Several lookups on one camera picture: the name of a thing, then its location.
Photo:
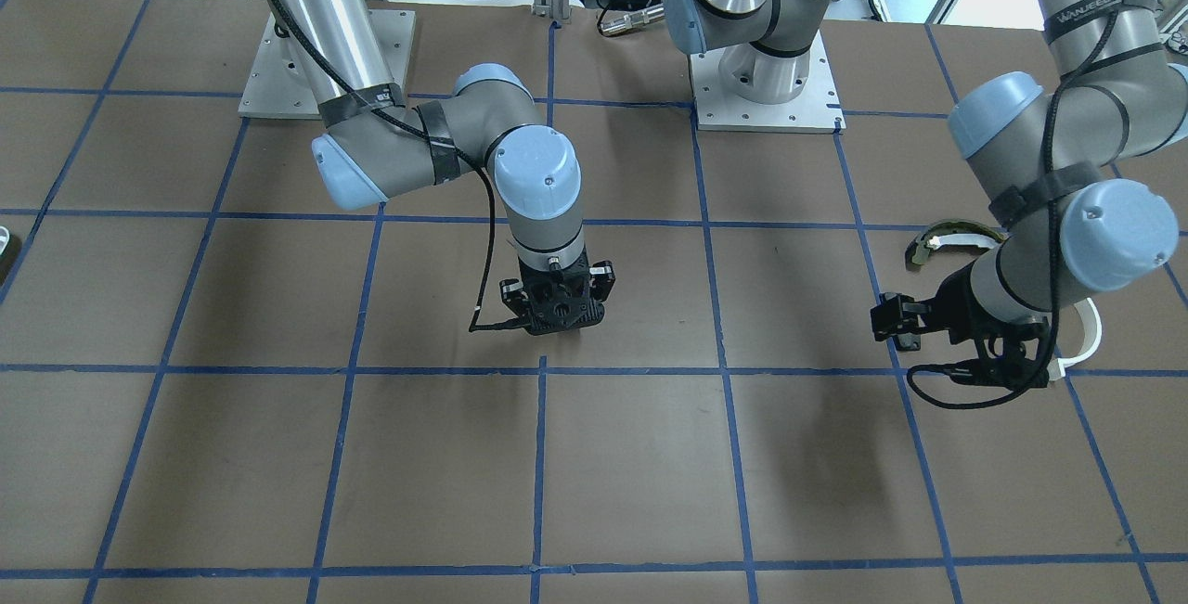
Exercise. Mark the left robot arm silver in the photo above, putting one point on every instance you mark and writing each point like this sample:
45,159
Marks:
1070,232

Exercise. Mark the black brake pad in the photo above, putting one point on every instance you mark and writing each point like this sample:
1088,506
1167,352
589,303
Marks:
907,342

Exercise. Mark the white curved plastic bracket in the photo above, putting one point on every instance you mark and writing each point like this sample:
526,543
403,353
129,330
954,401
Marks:
1091,339

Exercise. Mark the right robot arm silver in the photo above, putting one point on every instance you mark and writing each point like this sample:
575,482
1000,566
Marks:
377,147

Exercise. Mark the silver metal cylinder connector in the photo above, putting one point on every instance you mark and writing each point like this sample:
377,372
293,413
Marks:
631,21

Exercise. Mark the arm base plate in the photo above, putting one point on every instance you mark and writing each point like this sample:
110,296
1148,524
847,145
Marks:
278,88
738,89

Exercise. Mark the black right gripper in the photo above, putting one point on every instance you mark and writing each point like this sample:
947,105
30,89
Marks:
511,291

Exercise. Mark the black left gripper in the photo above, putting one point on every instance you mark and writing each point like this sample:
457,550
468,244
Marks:
956,303

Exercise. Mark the green curved brake shoe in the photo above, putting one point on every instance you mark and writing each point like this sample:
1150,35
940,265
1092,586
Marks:
950,232

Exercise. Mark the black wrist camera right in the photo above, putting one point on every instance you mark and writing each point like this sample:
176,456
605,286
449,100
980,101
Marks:
563,315

